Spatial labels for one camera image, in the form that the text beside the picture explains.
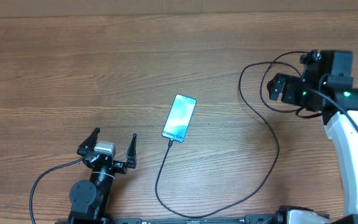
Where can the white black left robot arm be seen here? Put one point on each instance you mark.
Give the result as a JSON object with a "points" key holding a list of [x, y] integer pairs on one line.
{"points": [[89, 198]]}

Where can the Galaxy smartphone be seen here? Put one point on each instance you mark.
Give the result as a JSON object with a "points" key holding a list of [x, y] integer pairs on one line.
{"points": [[179, 117]]}

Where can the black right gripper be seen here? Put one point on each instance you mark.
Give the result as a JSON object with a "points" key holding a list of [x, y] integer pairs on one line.
{"points": [[288, 87]]}

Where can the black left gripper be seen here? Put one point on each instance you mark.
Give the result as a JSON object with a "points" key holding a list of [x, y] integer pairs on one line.
{"points": [[121, 167]]}

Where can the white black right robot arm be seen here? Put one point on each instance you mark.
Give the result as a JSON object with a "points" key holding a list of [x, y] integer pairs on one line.
{"points": [[326, 86]]}

